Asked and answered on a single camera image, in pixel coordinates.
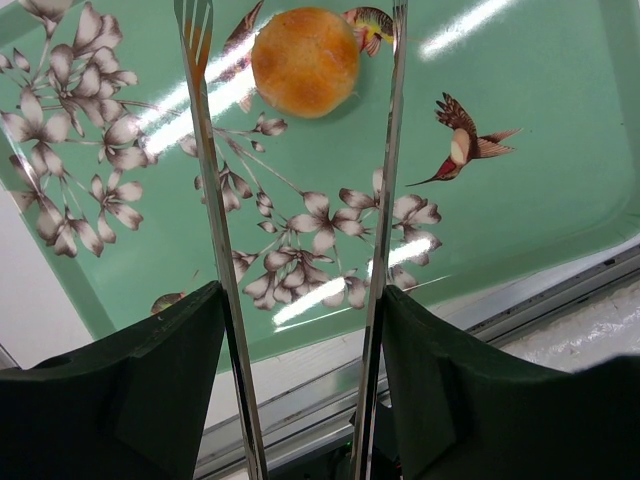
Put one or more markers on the green floral tray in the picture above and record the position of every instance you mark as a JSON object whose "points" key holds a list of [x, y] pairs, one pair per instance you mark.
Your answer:
{"points": [[519, 151]]}

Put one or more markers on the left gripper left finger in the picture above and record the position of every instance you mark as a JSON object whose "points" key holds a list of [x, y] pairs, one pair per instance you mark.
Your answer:
{"points": [[129, 406]]}

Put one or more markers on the silver metal tongs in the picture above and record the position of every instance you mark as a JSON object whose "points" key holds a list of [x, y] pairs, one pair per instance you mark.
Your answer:
{"points": [[195, 27]]}

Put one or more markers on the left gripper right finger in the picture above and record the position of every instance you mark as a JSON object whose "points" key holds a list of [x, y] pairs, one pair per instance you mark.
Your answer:
{"points": [[464, 409]]}

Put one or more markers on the round bread bun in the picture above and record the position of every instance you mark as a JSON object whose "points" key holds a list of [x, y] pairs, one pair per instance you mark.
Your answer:
{"points": [[305, 62]]}

